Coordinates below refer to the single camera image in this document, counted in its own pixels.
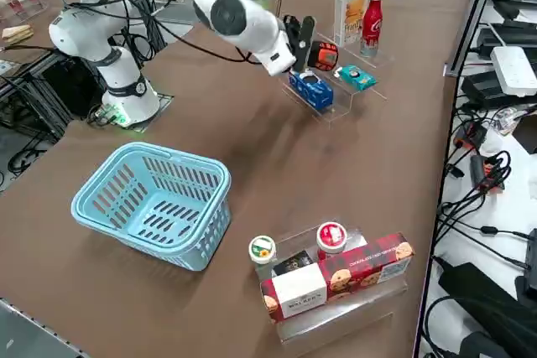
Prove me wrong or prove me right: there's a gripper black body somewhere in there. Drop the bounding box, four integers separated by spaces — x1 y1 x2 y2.
283 16 301 61

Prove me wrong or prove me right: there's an orange black barcode scanner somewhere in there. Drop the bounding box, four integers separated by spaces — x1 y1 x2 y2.
308 40 340 70

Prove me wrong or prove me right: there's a white cookie box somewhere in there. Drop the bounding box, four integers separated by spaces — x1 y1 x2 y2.
334 0 371 48

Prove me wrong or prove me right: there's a red Coca-Cola bottle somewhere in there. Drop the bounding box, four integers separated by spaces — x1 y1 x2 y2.
359 0 384 59

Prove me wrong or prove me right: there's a light blue shopping basket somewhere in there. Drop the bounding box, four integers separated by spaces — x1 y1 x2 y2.
70 142 232 272

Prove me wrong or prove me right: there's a blue Oreo cookie box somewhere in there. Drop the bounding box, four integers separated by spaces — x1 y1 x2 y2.
289 71 336 111

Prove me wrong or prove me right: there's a teal cartoon snack packet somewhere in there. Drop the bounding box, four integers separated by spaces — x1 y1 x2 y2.
337 65 378 91

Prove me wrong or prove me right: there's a clear acrylic stepped shelf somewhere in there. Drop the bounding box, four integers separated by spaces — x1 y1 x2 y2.
251 226 410 345
281 30 395 129

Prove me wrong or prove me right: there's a red lidded can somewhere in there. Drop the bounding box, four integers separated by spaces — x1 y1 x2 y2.
315 221 349 261

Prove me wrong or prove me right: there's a grey orange power hub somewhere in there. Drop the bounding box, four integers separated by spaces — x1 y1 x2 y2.
455 122 490 150

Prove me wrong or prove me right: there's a black power adapter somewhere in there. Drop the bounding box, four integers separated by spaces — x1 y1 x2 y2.
461 67 524 110

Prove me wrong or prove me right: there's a green white lidded jar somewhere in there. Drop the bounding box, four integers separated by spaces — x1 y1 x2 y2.
248 235 278 267

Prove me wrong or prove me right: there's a small black box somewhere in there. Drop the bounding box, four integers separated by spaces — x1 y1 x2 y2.
271 251 314 278

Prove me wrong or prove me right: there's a red tartan cookie box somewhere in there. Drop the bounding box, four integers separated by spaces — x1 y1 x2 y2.
259 231 416 325

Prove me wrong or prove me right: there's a black orange power strip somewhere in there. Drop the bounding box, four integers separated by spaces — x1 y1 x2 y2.
468 153 507 195

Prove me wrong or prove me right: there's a tan wedge-shaped packet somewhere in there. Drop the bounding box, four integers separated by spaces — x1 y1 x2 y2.
2 24 34 44

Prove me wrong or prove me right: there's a large black device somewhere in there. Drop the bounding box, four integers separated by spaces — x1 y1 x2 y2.
438 263 537 358

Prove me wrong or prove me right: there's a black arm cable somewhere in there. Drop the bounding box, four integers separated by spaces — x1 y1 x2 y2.
86 0 290 65

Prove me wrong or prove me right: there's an aluminium frame post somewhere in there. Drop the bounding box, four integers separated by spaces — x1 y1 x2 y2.
443 0 504 78

